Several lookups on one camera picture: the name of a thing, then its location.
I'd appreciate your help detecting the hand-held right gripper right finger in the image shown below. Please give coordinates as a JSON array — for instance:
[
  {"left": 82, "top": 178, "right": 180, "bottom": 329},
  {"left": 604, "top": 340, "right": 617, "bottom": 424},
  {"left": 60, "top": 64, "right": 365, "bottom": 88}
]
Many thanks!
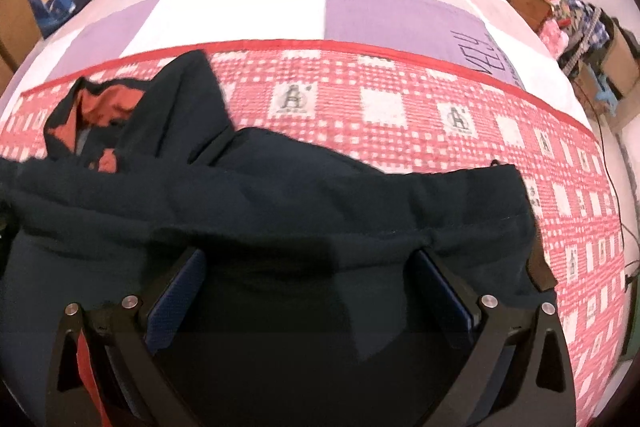
[{"left": 412, "top": 247, "right": 580, "bottom": 427}]

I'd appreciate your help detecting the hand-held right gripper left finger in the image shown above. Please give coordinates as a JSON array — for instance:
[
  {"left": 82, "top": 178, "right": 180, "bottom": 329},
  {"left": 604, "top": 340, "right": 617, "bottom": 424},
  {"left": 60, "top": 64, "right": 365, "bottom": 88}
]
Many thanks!
[{"left": 52, "top": 246, "right": 208, "bottom": 427}]

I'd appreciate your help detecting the dark green jacket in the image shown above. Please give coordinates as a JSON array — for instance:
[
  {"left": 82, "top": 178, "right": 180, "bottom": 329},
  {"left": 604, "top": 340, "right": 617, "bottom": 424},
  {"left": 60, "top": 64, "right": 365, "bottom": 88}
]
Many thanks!
[{"left": 0, "top": 49, "right": 560, "bottom": 427}]

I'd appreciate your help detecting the pink patterned bag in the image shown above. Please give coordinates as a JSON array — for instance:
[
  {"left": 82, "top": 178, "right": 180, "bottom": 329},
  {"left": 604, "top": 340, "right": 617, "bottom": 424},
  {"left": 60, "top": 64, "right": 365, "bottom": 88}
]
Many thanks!
[{"left": 539, "top": 19, "right": 572, "bottom": 58}]

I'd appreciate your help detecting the patchwork checked quilt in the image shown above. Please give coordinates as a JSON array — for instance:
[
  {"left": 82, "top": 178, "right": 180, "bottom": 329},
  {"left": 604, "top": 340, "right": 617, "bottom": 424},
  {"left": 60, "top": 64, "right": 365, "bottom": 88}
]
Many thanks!
[{"left": 0, "top": 0, "right": 627, "bottom": 427}]

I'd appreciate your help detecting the cardboard box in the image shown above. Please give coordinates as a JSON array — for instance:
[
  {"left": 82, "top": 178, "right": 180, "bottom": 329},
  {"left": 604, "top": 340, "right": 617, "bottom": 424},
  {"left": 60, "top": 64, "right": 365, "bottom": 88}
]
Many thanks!
[{"left": 599, "top": 21, "right": 640, "bottom": 102}]

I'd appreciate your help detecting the black power cable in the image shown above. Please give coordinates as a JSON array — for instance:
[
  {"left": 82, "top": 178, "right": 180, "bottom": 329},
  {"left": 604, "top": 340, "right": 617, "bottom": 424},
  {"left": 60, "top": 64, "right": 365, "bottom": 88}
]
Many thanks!
[{"left": 584, "top": 92, "right": 637, "bottom": 290}]

